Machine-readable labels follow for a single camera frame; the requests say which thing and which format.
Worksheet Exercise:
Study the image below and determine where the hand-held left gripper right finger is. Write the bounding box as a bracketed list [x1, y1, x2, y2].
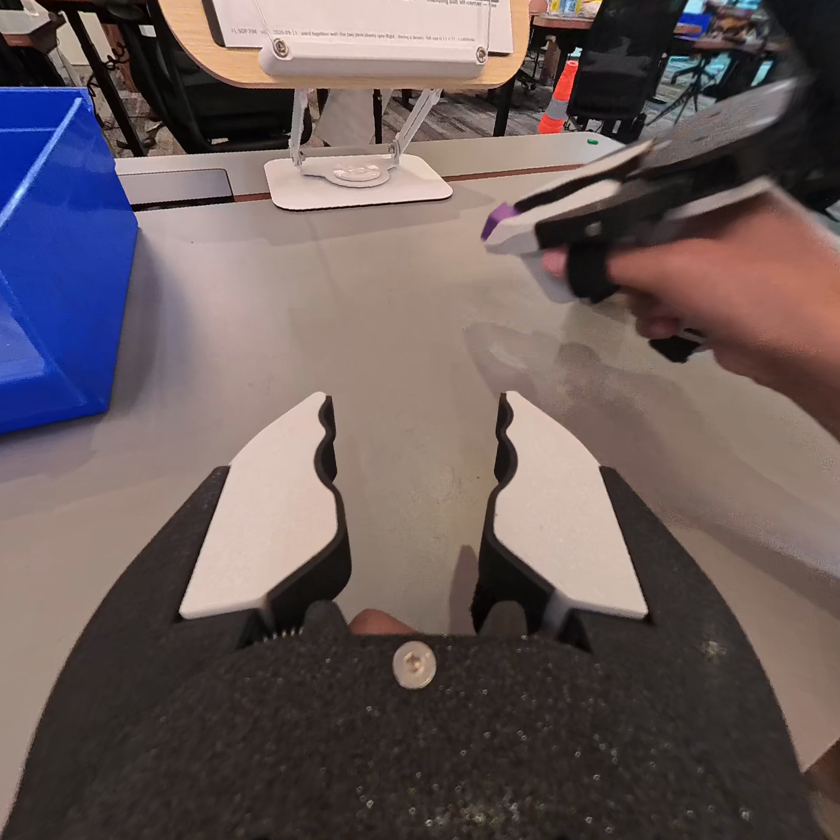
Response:
[473, 390, 649, 626]

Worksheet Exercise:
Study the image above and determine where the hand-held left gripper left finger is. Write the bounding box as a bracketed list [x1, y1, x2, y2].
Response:
[179, 392, 353, 626]

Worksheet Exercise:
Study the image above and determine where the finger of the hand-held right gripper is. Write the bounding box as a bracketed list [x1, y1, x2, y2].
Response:
[510, 137, 660, 219]
[482, 174, 778, 305]

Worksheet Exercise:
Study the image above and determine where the purple wooden cube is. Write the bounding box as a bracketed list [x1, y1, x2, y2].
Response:
[481, 204, 534, 242]

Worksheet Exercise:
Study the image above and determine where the blue plastic bin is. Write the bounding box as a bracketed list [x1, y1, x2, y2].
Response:
[0, 88, 140, 437]

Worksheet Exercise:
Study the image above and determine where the person's right hand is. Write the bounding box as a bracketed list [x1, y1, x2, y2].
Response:
[542, 195, 840, 442]

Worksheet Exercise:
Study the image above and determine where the orange striped traffic cone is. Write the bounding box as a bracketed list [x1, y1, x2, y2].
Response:
[537, 58, 580, 136]

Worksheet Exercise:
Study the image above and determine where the black office chair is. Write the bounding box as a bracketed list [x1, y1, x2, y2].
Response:
[112, 0, 309, 152]
[567, 0, 690, 143]

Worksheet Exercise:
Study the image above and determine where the white folding stand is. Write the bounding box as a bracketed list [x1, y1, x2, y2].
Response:
[259, 37, 489, 212]

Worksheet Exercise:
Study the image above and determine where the white instruction sheet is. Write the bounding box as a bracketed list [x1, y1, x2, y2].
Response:
[208, 0, 515, 56]

